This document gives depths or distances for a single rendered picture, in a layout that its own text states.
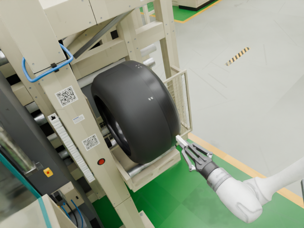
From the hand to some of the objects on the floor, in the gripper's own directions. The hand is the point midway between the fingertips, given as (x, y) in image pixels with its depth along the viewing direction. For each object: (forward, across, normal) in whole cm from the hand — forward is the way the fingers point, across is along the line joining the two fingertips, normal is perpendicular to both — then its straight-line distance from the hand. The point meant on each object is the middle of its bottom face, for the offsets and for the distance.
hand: (181, 142), depth 110 cm
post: (+22, +35, +124) cm, 131 cm away
